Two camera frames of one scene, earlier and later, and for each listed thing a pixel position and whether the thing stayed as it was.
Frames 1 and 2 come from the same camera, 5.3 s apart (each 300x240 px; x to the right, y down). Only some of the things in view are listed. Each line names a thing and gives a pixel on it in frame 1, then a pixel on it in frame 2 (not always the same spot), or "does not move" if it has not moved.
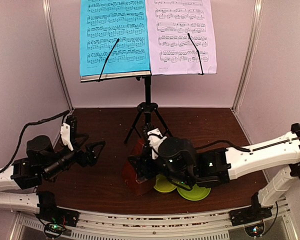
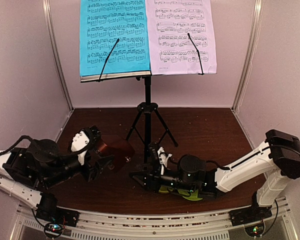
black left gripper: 89,159 -> 93,171
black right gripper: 142,164 -> 149,177
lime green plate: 196,193 does not move
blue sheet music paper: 101,23 does not move
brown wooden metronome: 129,172 -> 116,146
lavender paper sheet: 171,51 does not move
